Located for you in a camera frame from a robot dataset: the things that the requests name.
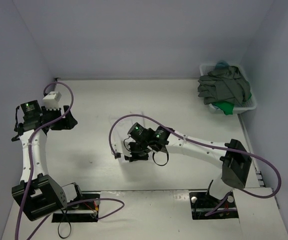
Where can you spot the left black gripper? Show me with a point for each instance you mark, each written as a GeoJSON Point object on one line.
{"type": "Point", "coordinates": [65, 118]}

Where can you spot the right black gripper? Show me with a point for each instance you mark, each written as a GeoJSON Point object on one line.
{"type": "Point", "coordinates": [135, 153]}

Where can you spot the white t shirt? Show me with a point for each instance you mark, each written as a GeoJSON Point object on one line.
{"type": "Point", "coordinates": [122, 127]}

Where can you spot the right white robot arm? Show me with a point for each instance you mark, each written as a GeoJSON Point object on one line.
{"type": "Point", "coordinates": [228, 157]}

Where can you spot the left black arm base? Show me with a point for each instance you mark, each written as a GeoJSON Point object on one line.
{"type": "Point", "coordinates": [86, 212]}

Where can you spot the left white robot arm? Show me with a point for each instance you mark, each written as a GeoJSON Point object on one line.
{"type": "Point", "coordinates": [38, 194]}

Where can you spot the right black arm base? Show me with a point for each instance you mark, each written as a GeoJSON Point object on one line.
{"type": "Point", "coordinates": [203, 205]}

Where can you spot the green t shirt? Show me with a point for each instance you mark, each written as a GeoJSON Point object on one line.
{"type": "Point", "coordinates": [229, 105]}

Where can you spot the grey t shirt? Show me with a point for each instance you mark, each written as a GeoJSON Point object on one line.
{"type": "Point", "coordinates": [226, 84]}

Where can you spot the teal cloth in basket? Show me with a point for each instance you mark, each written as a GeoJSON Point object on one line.
{"type": "Point", "coordinates": [221, 64]}

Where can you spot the white plastic basket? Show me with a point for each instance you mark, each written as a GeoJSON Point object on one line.
{"type": "Point", "coordinates": [207, 67]}

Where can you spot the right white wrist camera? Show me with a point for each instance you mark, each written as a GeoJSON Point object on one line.
{"type": "Point", "coordinates": [120, 150]}

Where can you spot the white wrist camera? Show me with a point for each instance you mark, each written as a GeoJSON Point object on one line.
{"type": "Point", "coordinates": [51, 100]}
{"type": "Point", "coordinates": [120, 150]}

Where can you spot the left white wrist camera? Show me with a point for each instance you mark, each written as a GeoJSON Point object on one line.
{"type": "Point", "coordinates": [51, 100]}

